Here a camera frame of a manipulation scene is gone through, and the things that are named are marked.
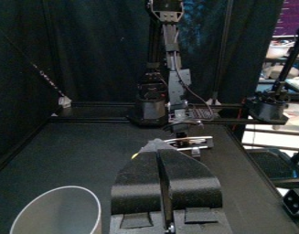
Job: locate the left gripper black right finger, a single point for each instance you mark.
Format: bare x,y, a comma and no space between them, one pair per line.
196,186

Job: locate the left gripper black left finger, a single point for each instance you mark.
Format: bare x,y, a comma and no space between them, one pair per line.
132,186

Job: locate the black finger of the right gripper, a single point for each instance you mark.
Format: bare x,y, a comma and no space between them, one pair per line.
156,143

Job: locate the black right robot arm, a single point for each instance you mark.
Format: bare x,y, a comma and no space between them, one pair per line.
173,45

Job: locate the black spare robot arm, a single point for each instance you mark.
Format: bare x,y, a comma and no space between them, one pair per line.
272,100

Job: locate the pink rectangular tray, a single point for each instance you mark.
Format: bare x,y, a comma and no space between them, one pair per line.
192,143

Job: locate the black chair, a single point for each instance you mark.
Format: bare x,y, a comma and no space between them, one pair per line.
272,166

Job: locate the aluminium profile end piece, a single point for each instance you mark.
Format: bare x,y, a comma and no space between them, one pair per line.
294,202

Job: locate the black cloth curtain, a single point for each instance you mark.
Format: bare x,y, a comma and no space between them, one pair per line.
93,48

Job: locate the cluttered white background table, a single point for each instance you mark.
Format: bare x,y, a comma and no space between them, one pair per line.
283,58

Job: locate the black horizontal frame rail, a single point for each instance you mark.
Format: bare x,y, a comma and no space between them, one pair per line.
97,111

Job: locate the white corner bracket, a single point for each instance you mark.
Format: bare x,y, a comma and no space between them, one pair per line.
64,101

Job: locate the black vertical frame post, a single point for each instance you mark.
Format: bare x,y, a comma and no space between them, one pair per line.
223,48

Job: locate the purple wall board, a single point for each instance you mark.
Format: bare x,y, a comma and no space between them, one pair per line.
290,15

